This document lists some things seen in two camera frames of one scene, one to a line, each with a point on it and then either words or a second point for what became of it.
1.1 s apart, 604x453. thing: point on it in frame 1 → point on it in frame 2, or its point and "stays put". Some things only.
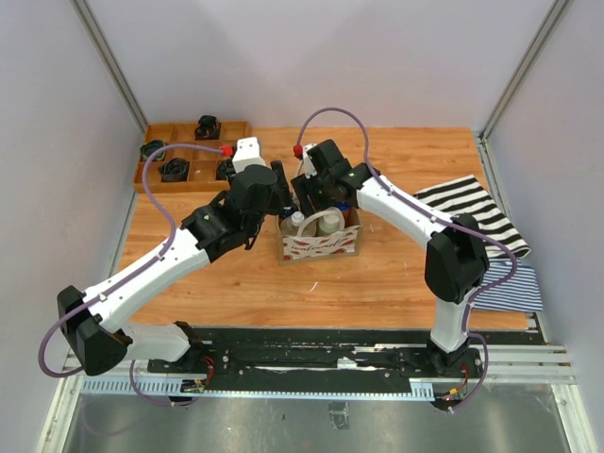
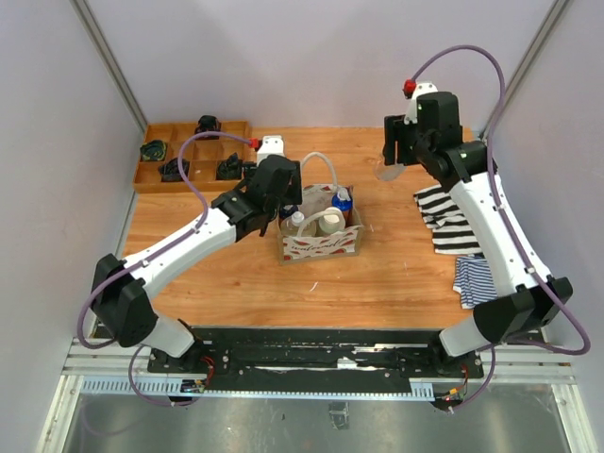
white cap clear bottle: x=297 y=218 stays put
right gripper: x=303 y=194 → x=393 y=140
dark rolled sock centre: x=176 y=170 stays put
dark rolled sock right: x=225 y=170 stays put
